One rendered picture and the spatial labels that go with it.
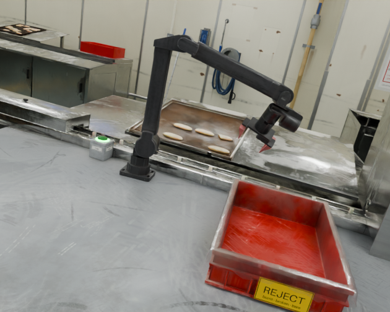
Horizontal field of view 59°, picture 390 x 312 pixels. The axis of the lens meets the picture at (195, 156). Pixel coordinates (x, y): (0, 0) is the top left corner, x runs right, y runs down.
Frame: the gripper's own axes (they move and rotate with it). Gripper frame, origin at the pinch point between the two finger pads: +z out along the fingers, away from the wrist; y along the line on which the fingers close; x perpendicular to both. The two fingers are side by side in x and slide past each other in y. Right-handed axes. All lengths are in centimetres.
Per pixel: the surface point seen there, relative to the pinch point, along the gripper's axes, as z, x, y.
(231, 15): 124, 358, -102
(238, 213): 4.6, -28.9, 9.3
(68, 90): 206, 148, -193
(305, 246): -5.8, -33.2, 30.1
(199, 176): 15.4, -15.6, -9.3
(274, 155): 15.3, 21.5, 13.6
